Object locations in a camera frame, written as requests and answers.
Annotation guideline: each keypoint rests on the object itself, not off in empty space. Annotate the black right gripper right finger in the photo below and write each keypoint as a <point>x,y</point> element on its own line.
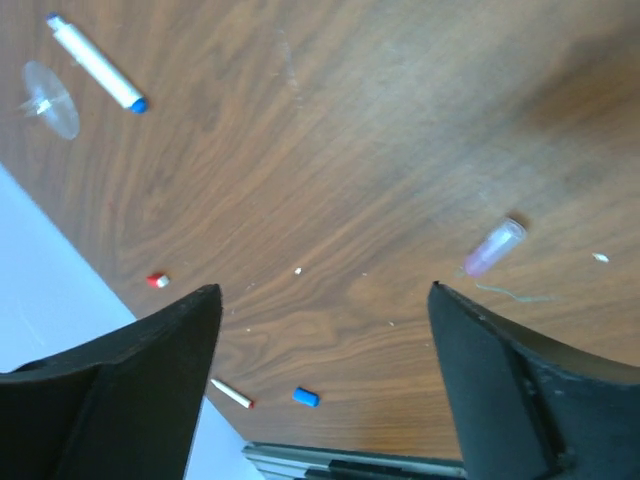
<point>526,406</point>

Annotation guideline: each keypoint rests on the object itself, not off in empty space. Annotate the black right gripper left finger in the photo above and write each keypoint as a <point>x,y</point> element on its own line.
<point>122,406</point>

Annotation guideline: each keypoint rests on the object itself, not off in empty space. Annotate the blue marker cap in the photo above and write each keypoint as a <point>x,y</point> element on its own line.
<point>306,397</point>

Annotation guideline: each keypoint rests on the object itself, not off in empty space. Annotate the clear purple pen cap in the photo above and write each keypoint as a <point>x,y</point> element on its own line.
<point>497,244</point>

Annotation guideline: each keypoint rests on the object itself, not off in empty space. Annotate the white blue acrylic marker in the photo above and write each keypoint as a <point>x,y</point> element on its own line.
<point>96,64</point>

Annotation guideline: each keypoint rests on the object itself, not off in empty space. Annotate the white red marker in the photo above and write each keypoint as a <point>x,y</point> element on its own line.
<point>233,394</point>

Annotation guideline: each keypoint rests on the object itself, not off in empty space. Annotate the red white marker cap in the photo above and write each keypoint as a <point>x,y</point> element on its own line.
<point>158,280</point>

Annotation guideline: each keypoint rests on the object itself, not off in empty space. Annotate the clear wine glass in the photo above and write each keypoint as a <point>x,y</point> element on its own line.
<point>48,99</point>

